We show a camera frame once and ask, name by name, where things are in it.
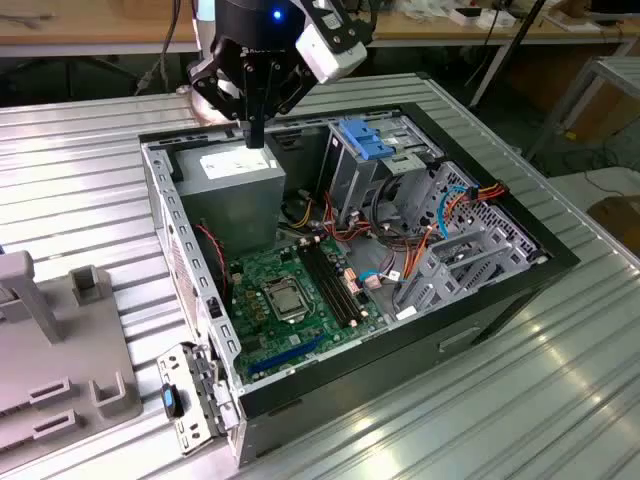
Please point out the blue drive latch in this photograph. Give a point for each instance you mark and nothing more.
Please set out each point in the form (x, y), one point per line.
(367, 140)

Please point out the grey disk bay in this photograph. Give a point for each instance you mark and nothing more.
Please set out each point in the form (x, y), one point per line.
(450, 270)

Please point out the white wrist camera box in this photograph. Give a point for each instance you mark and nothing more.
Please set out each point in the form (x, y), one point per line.
(325, 55)

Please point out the black RAM slot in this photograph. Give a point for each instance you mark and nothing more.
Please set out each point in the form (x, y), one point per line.
(336, 280)
(320, 280)

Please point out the wooden desk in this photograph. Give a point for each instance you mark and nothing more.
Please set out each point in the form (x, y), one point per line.
(75, 27)
(425, 22)

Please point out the green motherboard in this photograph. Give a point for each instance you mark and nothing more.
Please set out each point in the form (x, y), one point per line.
(272, 345)

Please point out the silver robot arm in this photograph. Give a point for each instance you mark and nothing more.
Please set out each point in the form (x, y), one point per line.
(200, 106)

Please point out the grey power supply unit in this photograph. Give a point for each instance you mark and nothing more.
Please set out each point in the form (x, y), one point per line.
(235, 210)

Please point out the white label tag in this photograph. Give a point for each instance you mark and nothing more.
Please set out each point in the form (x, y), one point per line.
(407, 313)

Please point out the grey metal frame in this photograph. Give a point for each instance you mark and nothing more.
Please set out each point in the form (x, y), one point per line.
(590, 75)

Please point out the CPU socket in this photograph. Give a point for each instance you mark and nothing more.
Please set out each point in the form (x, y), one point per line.
(283, 300)

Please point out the grey parts rack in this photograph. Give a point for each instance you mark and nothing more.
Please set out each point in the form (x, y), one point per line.
(65, 350)

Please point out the metal expansion bracket latch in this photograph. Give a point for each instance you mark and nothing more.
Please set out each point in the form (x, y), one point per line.
(195, 400)

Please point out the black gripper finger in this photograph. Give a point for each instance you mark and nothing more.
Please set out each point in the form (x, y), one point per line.
(210, 75)
(287, 85)

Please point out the black case fan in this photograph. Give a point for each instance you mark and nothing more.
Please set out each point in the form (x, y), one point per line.
(212, 260)

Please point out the brown cardboard box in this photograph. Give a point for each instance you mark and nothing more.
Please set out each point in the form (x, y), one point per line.
(620, 217)

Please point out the silver drive cage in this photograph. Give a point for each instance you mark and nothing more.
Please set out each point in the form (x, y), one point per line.
(350, 185)

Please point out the black PC case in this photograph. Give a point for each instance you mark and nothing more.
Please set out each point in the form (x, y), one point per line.
(400, 360)

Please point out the blue expansion slot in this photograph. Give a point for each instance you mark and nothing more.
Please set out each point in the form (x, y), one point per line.
(287, 354)

